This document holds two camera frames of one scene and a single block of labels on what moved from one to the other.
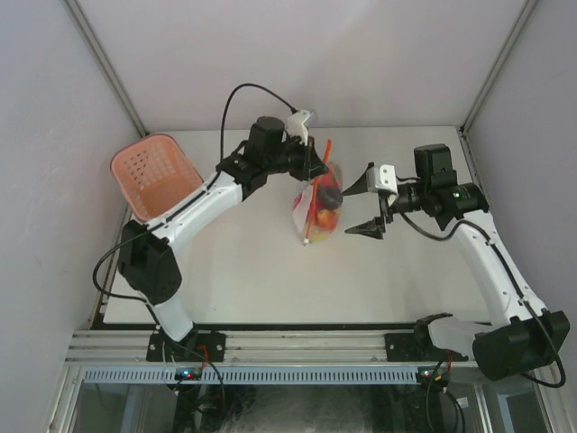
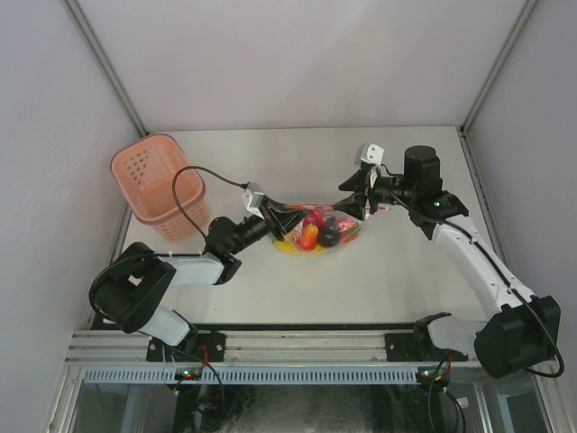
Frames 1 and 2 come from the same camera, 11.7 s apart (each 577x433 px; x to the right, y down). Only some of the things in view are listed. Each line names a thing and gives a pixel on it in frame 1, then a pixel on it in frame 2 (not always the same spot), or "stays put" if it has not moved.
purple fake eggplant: [329, 198] to [330, 234]
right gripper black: [373, 227] to [355, 202]
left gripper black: [306, 169] to [280, 220]
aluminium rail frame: [132, 347] stays put
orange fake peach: [326, 218] to [309, 238]
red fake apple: [329, 179] to [315, 216]
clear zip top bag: [317, 207] to [323, 227]
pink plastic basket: [155, 172] stays put
